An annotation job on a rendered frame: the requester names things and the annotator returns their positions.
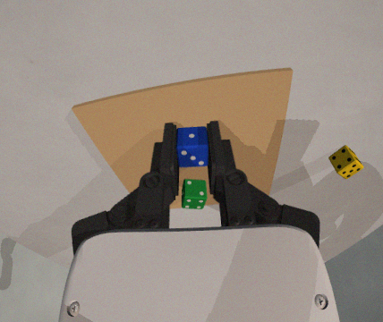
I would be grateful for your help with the green die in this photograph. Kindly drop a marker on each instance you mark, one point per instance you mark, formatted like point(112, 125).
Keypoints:
point(194, 194)

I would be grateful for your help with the yellow die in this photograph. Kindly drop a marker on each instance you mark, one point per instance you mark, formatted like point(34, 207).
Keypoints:
point(345, 162)

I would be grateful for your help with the tan square mat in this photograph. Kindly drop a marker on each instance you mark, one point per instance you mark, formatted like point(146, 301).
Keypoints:
point(250, 108)

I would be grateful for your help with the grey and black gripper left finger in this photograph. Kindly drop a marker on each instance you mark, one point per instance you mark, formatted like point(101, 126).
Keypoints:
point(143, 207)

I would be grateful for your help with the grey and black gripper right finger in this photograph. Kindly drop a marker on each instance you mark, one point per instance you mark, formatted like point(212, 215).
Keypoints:
point(243, 201)

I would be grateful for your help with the blue die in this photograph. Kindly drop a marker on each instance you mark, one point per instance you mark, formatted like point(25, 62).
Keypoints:
point(192, 146)

